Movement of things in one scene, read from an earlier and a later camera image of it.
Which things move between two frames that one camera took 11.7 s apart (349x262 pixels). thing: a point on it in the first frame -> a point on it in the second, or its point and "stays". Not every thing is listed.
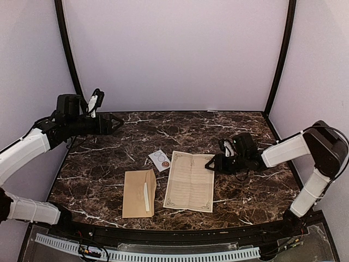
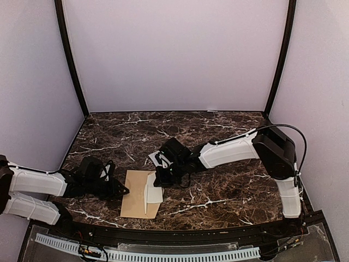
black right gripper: (220, 165) -> (161, 181)
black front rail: (173, 237) stays
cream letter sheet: (190, 184) -> (154, 194)
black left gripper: (107, 130) -> (114, 189)
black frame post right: (292, 16) stays
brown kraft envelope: (133, 199) stays
